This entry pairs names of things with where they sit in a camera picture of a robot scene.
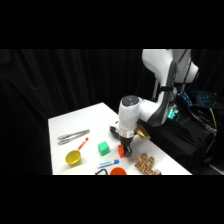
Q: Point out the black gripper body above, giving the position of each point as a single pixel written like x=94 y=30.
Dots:
x=125 y=141

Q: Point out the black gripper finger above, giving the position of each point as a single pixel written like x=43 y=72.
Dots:
x=122 y=146
x=128 y=151

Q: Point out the red cube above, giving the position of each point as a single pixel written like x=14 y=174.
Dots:
x=121 y=152

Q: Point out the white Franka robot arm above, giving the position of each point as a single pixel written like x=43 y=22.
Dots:
x=160 y=83

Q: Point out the green cube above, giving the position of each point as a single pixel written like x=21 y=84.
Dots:
x=103 y=148

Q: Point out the blue and white marker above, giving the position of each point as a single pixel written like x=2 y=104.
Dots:
x=108 y=163

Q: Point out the tan ginger root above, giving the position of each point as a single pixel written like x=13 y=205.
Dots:
x=146 y=164

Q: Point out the orange lid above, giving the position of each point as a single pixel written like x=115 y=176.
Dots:
x=118 y=171

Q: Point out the black clip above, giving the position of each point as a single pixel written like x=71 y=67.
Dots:
x=101 y=171

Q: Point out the red marker pen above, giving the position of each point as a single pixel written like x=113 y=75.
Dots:
x=83 y=143

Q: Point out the beige paper sheet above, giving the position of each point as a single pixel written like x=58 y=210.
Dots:
x=80 y=169

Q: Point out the yellow cup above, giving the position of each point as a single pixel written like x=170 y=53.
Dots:
x=73 y=157

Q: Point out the black cloth-covered robot stand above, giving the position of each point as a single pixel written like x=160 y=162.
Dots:
x=176 y=140

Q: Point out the silver metal tongs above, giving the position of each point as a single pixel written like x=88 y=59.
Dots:
x=71 y=136

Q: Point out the green base light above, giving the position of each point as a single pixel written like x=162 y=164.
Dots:
x=172 y=113

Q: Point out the backlit black keyboard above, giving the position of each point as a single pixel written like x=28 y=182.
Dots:
x=207 y=99

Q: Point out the black curtain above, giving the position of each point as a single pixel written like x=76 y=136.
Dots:
x=40 y=86

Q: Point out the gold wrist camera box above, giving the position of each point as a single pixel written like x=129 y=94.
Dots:
x=143 y=131

